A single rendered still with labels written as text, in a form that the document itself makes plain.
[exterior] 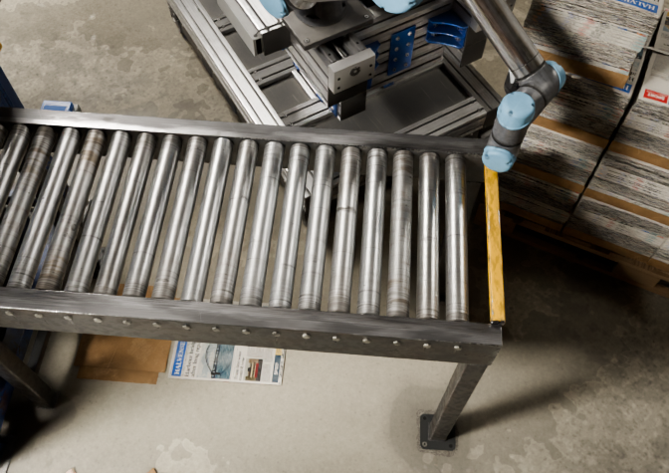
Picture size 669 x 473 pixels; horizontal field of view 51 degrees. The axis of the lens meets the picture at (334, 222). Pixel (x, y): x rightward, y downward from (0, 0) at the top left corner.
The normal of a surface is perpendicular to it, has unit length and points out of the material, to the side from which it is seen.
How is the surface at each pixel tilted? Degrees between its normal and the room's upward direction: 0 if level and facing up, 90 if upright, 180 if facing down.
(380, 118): 0
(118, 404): 0
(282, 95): 0
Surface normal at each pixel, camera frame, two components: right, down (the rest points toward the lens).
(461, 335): 0.00, -0.52
